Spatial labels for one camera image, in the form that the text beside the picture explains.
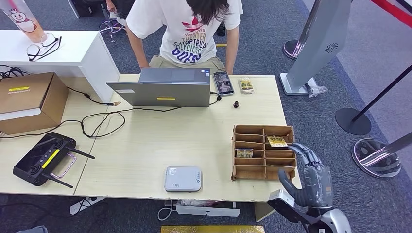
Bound chrome chair base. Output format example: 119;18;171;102
98;19;129;43

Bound black USB cable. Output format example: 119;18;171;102
66;86;122;107

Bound red barrier belt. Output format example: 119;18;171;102
370;0;412;25

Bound yellow floor tape strip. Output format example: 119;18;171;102
160;225;266;233

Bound black smartphone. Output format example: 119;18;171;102
212;70;235;97

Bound grey rounded object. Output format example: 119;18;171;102
14;225;48;233

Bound white power strip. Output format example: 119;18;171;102
69;197;106;216

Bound snowman print drink cup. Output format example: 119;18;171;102
0;0;58;48

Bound black cable bundle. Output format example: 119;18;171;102
0;64;30;80

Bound white cabinet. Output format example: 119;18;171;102
0;30;120;103

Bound black framed eyeglasses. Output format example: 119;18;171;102
26;36;62;62

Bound grey kiosk stand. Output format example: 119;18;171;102
279;0;353;96

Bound white cable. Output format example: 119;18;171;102
157;200;177;222

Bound stack of printed cards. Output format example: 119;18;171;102
239;77;256;94

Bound clear plastic bag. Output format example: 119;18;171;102
304;77;328;98

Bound black looped power cable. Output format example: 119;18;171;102
0;91;222;139

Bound grey card reader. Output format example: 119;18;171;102
164;166;203;193

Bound black stanchion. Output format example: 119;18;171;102
334;64;412;136

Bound black device with antennas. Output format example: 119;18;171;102
13;132;96;189

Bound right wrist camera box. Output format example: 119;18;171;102
267;189;323;226

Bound grey laptop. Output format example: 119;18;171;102
106;67;211;108

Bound chrome stanchion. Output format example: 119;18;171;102
351;131;412;179
282;0;323;61

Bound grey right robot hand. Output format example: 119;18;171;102
277;143;334;209

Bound brown cardboard box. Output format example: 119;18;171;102
0;72;69;136

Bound white table foot bar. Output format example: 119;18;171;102
175;205;241;218

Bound black case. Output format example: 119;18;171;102
67;0;97;19

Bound brown wooden card organizer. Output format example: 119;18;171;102
230;124;297;182

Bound person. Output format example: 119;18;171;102
104;0;136;28
125;0;242;75

